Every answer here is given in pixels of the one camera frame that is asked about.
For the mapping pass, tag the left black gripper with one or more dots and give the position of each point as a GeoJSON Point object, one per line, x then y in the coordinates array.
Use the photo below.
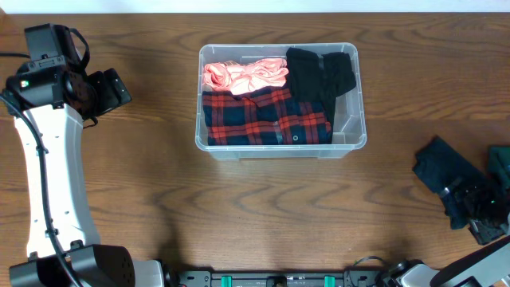
{"type": "Point", "coordinates": [115, 88]}

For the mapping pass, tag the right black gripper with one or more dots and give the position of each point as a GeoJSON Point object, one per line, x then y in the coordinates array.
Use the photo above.
{"type": "Point", "coordinates": [472, 195]}

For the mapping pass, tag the dark green garment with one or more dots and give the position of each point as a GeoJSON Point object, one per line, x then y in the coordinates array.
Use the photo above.
{"type": "Point", "coordinates": [498, 165]}

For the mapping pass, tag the dark navy garment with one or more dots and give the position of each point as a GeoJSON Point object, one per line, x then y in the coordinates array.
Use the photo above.
{"type": "Point", "coordinates": [450, 176]}

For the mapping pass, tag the pink garment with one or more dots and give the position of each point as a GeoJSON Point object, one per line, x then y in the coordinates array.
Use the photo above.
{"type": "Point", "coordinates": [240, 79]}

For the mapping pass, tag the red navy plaid shirt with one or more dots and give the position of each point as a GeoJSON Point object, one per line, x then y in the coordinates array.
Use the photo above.
{"type": "Point", "coordinates": [270, 116]}

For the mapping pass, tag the black garment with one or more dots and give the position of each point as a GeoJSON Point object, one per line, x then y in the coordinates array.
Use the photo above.
{"type": "Point", "coordinates": [329, 104]}
{"type": "Point", "coordinates": [314, 77]}

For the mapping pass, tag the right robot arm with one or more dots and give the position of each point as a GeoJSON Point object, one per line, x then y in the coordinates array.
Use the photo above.
{"type": "Point", "coordinates": [484, 267]}

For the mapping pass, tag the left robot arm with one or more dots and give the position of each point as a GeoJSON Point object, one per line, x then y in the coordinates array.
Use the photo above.
{"type": "Point", "coordinates": [53, 100]}

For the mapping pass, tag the clear plastic storage container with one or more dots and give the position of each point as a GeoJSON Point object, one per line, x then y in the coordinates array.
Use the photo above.
{"type": "Point", "coordinates": [349, 126]}

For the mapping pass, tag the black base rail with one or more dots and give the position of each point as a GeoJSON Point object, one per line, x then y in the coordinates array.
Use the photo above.
{"type": "Point", "coordinates": [349, 278]}

